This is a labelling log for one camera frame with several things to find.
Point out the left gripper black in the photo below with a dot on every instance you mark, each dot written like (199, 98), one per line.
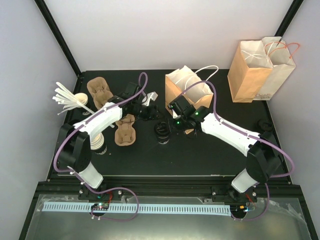
(152, 114)

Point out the large brown paper bag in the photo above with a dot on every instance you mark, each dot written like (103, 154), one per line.
(249, 71)

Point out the black paper coffee cup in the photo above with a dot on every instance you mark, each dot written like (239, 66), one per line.
(162, 137)

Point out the cup holding straws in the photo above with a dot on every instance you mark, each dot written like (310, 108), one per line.
(82, 98)

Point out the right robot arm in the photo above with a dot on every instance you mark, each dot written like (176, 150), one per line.
(263, 157)

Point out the white paper bag orange handle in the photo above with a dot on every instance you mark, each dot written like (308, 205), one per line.
(280, 55)

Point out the light blue cable duct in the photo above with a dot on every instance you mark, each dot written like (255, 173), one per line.
(142, 208)

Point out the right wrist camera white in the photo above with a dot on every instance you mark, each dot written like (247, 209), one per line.
(175, 115)

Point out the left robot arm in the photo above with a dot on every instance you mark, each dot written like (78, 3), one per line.
(79, 140)

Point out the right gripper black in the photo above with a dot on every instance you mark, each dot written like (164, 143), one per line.
(186, 129)

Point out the stack of pulp cup carriers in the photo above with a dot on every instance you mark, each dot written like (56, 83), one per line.
(100, 91)

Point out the small brown paper bag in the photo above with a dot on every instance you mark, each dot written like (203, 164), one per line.
(184, 79)

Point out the stack of paper cups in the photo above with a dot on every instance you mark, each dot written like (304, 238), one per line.
(98, 145)

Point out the black cup lids stack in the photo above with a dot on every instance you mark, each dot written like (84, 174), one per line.
(265, 125)

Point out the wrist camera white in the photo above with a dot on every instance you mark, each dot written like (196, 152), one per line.
(150, 97)
(175, 115)

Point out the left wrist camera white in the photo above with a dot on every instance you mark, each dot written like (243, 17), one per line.
(150, 97)

